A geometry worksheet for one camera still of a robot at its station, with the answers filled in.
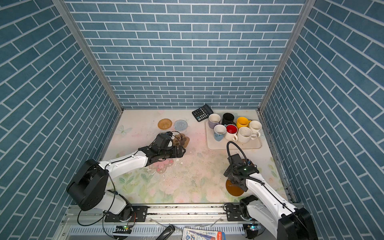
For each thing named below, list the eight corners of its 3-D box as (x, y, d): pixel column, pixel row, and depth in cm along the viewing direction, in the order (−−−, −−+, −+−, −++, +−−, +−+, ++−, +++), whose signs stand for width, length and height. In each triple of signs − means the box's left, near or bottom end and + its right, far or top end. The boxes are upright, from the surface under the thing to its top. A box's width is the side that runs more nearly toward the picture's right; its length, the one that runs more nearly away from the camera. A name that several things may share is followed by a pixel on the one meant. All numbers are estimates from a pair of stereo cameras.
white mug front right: (237, 143, 101) (239, 137, 95) (235, 133, 107) (237, 126, 101) (253, 143, 101) (256, 137, 95) (250, 133, 107) (253, 126, 101)
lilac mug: (211, 130, 110) (212, 123, 103) (206, 122, 115) (206, 115, 108) (221, 127, 112) (222, 119, 105) (215, 119, 117) (217, 111, 110)
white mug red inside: (223, 140, 104) (225, 133, 97) (225, 130, 110) (226, 122, 103) (235, 142, 103) (237, 135, 96) (235, 131, 109) (238, 124, 102)
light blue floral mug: (213, 143, 103) (214, 134, 95) (212, 132, 108) (213, 124, 101) (225, 143, 103) (227, 134, 95) (223, 133, 108) (226, 124, 101)
